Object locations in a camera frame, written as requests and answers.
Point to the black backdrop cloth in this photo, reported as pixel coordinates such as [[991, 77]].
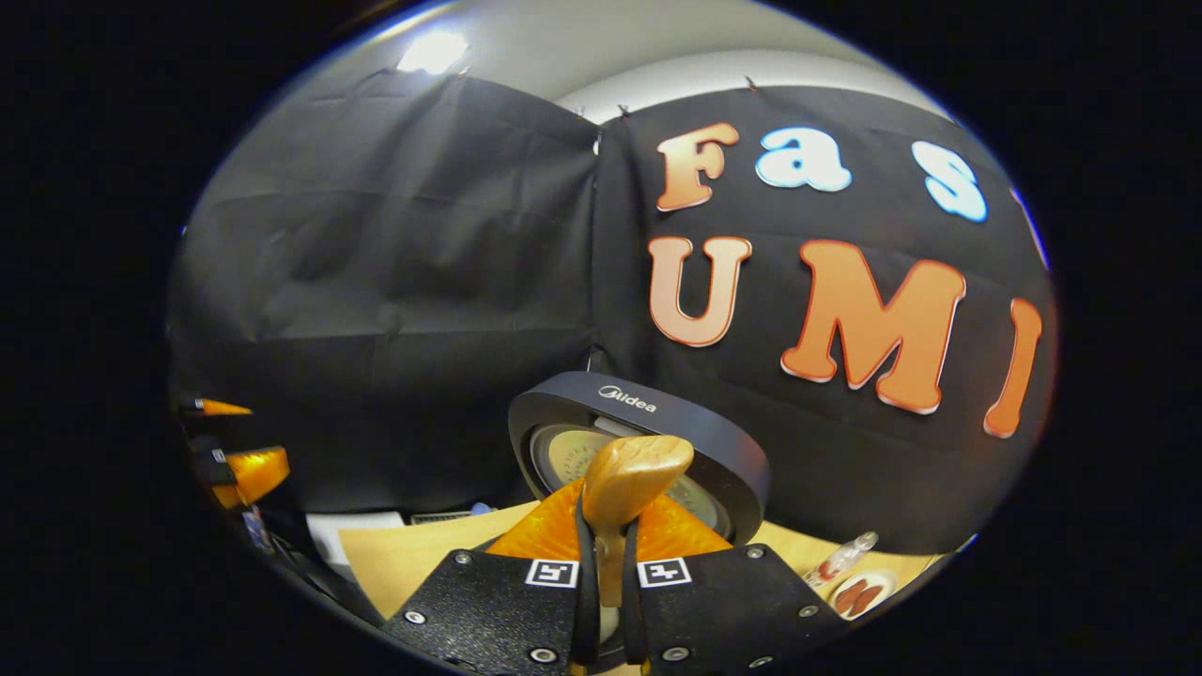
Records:
[[376, 329]]

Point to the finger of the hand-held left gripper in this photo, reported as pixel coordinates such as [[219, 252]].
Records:
[[211, 407], [249, 474]]

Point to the white box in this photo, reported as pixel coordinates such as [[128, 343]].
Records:
[[357, 533]]

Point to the ceiling light panel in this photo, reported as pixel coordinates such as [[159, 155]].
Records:
[[432, 52]]

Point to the wooden spoon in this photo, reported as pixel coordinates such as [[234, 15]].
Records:
[[634, 474]]

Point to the clear drink bottle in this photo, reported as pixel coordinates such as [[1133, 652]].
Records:
[[840, 560]]

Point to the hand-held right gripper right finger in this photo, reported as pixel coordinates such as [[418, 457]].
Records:
[[732, 606]]

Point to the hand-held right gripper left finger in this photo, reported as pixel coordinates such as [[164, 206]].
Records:
[[488, 606]]

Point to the white round plate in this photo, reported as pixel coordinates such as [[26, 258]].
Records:
[[887, 584]]

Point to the red steak piece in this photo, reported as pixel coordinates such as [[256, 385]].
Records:
[[850, 593], [870, 602]]

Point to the black silver rice cooker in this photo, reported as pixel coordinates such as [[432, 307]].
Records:
[[732, 451]]

